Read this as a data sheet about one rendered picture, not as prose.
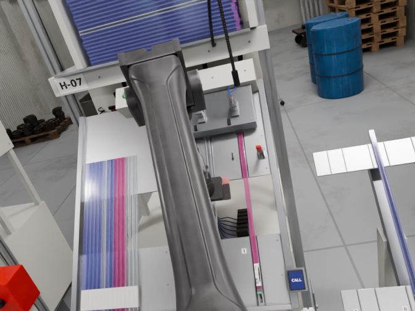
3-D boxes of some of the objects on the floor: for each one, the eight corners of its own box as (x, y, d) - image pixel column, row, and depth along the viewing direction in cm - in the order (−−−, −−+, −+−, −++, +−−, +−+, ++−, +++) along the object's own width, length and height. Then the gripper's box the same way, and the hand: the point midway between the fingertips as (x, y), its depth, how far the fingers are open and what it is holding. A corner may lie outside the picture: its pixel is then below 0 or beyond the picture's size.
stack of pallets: (409, 44, 524) (410, -18, 486) (349, 58, 538) (345, -1, 501) (377, 33, 635) (376, -18, 597) (328, 45, 649) (324, -5, 611)
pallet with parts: (24, 133, 627) (14, 114, 611) (76, 121, 611) (67, 102, 595) (-1, 152, 560) (-13, 131, 544) (57, 139, 543) (46, 117, 527)
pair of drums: (364, 68, 479) (360, 5, 444) (364, 96, 390) (361, 21, 354) (313, 74, 509) (306, 16, 473) (303, 102, 420) (294, 34, 384)
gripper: (177, 200, 94) (193, 208, 109) (225, 194, 92) (235, 203, 106) (175, 177, 97) (192, 187, 111) (222, 170, 94) (233, 181, 108)
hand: (212, 194), depth 108 cm, fingers open, 9 cm apart
